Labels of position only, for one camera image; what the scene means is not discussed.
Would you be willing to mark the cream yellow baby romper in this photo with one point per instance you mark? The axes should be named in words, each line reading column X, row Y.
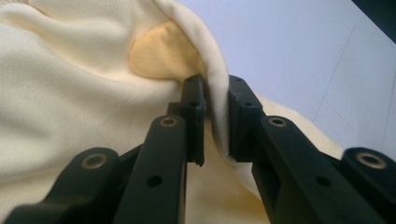
column 77, row 93

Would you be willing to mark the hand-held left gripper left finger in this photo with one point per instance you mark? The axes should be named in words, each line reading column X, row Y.
column 193, row 124

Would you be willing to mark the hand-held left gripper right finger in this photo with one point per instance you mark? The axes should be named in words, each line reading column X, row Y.
column 244, row 130

